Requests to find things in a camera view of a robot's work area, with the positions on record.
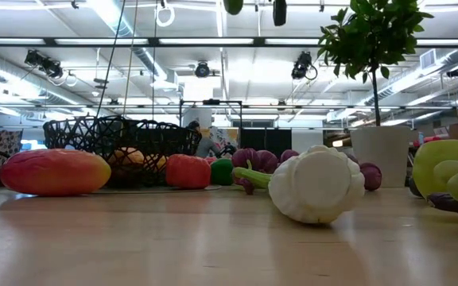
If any dark green toy cucumber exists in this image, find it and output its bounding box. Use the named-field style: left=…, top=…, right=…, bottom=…
left=223, top=0, right=244, bottom=16

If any purple toy grape bunch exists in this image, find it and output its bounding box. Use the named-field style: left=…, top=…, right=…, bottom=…
left=231, top=148, right=383, bottom=195

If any green toy bell pepper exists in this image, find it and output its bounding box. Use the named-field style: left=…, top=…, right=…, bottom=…
left=210, top=157, right=235, bottom=187

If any orange toy fruit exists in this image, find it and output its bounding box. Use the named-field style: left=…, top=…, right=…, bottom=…
left=107, top=146, right=146, bottom=170

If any light green toy fruit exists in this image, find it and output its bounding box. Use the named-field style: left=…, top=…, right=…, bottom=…
left=412, top=139, right=458, bottom=199

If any black wire basket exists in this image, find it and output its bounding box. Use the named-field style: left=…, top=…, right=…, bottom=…
left=42, top=114, right=203, bottom=188

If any red yellow toy mango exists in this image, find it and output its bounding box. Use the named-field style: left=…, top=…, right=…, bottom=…
left=0, top=148, right=112, bottom=198

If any green potted tree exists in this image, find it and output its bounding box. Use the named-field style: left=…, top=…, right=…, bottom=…
left=316, top=0, right=435, bottom=127

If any black partition panel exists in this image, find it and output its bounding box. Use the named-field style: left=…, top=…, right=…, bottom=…
left=239, top=127, right=293, bottom=155

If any person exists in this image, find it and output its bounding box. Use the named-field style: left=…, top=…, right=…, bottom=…
left=187, top=120, right=225, bottom=159

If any white cup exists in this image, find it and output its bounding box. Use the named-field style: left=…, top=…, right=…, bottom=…
left=350, top=126, right=412, bottom=188

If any grey round mat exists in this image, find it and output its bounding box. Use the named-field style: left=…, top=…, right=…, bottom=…
left=93, top=184, right=223, bottom=195

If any patterned fabric panel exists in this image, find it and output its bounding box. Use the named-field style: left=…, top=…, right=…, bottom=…
left=0, top=129, right=24, bottom=170

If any white hanging ring cable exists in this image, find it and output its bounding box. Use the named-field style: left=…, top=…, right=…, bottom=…
left=155, top=0, right=177, bottom=28

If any grey hanging cable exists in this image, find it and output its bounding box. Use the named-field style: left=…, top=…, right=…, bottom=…
left=123, top=0, right=139, bottom=116

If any black hanging cable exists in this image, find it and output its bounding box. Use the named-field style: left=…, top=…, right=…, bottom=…
left=95, top=0, right=127, bottom=116

